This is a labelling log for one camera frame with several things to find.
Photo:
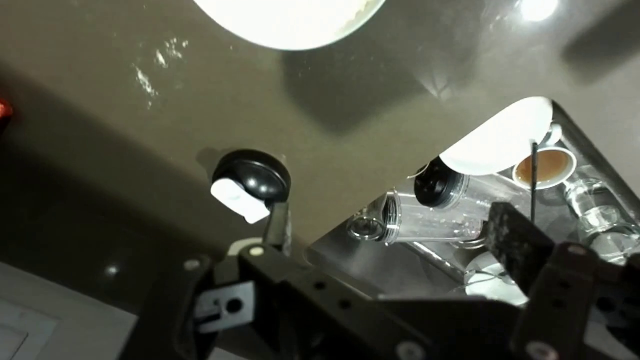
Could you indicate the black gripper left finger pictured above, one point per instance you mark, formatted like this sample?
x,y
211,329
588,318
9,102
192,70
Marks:
x,y
277,227

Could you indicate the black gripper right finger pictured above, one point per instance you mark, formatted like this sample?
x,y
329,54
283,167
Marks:
x,y
512,238

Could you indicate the thin black stick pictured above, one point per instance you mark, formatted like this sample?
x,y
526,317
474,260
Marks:
x,y
533,181

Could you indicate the white bowl with contents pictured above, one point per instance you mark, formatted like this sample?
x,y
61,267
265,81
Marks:
x,y
542,167

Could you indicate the clear glass jar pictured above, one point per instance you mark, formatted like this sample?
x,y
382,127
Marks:
x,y
433,220

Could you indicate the small clear glass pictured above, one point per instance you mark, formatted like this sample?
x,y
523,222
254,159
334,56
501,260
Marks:
x,y
364,227

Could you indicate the clear drinking glass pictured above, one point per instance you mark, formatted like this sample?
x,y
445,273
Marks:
x,y
600,220

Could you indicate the steel kitchen sink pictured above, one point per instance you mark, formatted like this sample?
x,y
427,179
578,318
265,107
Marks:
x,y
373,267

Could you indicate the white bowl with powder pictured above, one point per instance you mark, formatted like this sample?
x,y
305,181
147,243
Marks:
x,y
287,23

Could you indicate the white drawer cabinet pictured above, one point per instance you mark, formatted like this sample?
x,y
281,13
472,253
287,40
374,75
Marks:
x,y
53,321

